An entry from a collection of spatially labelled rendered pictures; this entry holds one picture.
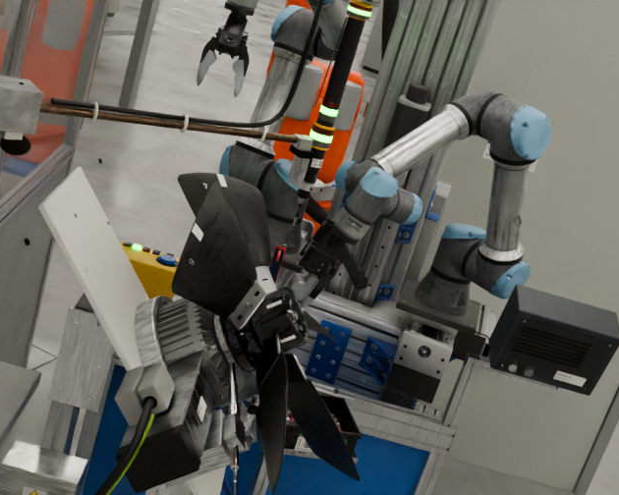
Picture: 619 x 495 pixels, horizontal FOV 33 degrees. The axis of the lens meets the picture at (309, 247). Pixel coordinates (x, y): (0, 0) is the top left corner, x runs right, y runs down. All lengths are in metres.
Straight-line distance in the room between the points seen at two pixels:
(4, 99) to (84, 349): 0.56
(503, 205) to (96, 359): 1.11
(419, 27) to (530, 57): 1.03
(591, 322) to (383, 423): 0.56
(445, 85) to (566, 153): 1.14
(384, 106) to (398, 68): 0.11
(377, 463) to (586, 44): 1.83
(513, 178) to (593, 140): 1.41
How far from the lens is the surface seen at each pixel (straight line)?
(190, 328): 1.98
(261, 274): 2.07
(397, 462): 2.69
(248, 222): 2.12
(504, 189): 2.58
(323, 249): 2.27
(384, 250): 2.91
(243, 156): 2.86
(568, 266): 4.08
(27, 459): 2.09
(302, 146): 1.97
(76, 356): 2.02
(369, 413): 2.61
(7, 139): 1.73
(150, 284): 2.47
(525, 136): 2.47
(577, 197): 3.99
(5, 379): 2.29
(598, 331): 2.52
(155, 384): 1.76
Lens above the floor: 2.01
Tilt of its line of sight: 19 degrees down
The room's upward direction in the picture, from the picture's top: 17 degrees clockwise
